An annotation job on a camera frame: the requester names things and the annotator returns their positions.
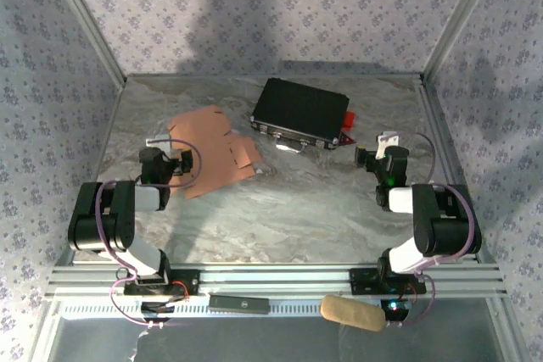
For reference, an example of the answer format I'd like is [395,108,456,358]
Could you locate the brown cardboard paper box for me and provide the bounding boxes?
[166,104,262,201]

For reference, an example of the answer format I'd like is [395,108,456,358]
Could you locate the black hard carrying case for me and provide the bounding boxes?
[249,77,351,154]

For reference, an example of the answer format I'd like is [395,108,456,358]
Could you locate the black controller board with LED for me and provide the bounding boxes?
[380,298,411,323]

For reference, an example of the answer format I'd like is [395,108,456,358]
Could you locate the black rectangular device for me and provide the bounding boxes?
[208,293,271,316]

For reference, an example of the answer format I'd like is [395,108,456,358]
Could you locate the tan foam roll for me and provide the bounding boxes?
[320,294,387,332]

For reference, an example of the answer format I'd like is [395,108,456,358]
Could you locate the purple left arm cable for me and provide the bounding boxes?
[95,137,204,329]

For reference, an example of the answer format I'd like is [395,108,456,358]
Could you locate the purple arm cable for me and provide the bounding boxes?
[392,131,476,328]
[95,137,204,329]

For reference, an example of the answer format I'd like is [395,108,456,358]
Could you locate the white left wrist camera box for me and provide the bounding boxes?
[145,136,176,154]

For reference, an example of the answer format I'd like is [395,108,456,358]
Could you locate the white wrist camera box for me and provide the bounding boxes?
[145,136,176,154]
[376,131,400,156]

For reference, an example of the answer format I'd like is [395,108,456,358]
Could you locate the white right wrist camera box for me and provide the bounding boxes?
[376,131,400,156]

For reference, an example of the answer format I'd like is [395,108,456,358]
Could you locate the aluminium side rail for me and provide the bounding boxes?
[417,75,483,265]

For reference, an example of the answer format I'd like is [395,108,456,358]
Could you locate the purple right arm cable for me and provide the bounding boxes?
[392,131,476,328]

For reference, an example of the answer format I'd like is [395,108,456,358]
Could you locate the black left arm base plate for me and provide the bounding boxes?
[122,268,201,298]

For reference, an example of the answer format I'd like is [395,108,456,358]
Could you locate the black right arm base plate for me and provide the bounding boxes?
[348,267,428,295]

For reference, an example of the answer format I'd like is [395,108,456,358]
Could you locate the aluminium frame rail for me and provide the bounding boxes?
[44,262,508,300]

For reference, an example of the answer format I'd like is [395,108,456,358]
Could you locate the aluminium corner post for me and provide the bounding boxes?
[42,0,128,86]
[422,0,506,86]

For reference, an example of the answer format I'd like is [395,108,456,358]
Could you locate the white slotted cable duct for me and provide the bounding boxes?
[61,298,408,321]

